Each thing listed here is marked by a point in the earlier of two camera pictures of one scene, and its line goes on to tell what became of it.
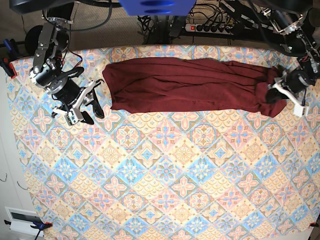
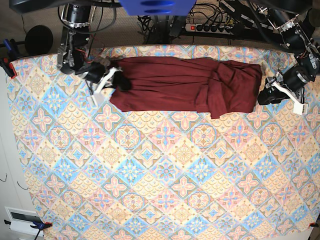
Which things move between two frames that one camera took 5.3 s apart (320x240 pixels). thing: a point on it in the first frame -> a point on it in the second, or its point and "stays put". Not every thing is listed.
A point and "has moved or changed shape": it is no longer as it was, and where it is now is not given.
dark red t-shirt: x=191 y=85 has moved or changed shape
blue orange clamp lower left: x=42 y=226 stays put
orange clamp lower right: x=313 y=224 stays put
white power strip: x=209 y=28 stays put
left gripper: x=67 y=91 -> x=96 y=72
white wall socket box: x=21 y=220 stays put
